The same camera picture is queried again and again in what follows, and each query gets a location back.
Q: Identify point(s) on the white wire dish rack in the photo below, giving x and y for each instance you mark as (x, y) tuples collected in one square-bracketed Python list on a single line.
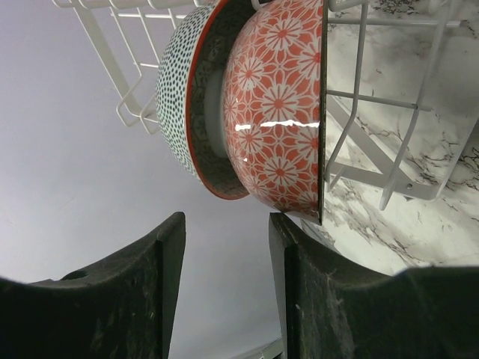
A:
[(382, 14)]

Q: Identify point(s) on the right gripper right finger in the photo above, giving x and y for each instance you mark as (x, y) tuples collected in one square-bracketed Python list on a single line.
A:
[(331, 307)]

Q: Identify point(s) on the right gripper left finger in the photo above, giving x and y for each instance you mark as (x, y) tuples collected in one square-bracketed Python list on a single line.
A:
[(122, 306)]

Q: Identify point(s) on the blue wave outside bowl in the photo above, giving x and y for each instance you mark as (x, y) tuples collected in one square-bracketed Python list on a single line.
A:
[(189, 86)]

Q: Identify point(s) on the red floral outside bowl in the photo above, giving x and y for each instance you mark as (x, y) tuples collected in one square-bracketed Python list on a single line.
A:
[(274, 107)]

